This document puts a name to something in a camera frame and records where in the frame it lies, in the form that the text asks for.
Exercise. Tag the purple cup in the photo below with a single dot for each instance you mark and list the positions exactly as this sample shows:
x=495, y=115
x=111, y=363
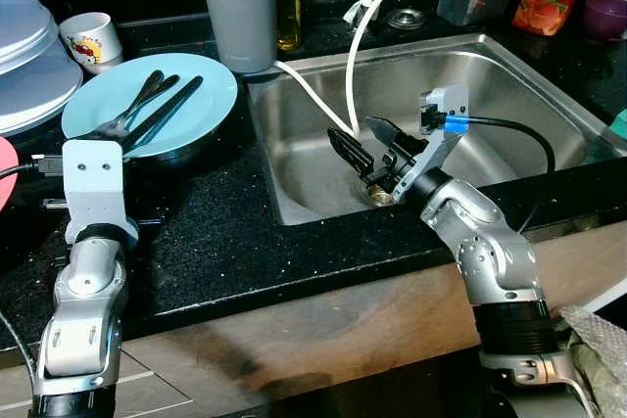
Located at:
x=607, y=17

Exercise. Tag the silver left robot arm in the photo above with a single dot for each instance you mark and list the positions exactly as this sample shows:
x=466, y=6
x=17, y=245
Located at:
x=88, y=291

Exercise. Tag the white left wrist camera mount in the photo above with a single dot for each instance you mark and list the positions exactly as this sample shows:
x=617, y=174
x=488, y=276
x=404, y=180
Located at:
x=93, y=183

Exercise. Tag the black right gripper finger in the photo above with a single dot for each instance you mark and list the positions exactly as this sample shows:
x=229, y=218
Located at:
x=353, y=152
x=392, y=134

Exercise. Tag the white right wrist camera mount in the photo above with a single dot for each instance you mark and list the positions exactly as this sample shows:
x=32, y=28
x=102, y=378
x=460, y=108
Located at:
x=446, y=105

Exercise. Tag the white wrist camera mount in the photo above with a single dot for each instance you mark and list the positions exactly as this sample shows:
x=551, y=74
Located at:
x=93, y=183
x=446, y=105

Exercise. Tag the dark metal fork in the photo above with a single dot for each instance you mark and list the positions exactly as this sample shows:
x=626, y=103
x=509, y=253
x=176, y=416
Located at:
x=108, y=127

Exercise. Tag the brass sink drain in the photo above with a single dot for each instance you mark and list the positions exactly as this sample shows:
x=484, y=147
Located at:
x=380, y=195

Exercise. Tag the white cup with red print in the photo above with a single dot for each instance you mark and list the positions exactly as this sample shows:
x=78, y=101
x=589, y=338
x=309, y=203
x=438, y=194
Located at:
x=93, y=41

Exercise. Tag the yellow oil bottle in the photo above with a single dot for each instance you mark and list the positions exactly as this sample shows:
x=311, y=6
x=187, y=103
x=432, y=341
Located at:
x=288, y=7

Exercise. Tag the light blue plate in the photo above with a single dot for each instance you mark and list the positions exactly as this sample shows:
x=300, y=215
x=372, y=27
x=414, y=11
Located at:
x=211, y=95

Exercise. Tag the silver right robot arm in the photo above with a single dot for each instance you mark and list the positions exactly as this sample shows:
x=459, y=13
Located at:
x=490, y=252

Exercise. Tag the grey tumbler with red label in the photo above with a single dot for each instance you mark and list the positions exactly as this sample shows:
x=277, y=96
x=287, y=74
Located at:
x=235, y=26

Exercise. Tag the round metal sink hole cap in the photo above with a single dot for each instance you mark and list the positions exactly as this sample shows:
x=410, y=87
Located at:
x=406, y=19

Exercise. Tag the stainless steel sink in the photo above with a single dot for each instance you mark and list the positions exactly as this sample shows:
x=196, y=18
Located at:
x=490, y=75

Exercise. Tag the white plate stack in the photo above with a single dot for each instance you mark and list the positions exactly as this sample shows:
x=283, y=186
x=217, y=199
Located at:
x=29, y=56

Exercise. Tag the black utensil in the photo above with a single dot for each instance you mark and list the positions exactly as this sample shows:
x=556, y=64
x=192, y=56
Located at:
x=181, y=97
x=165, y=90

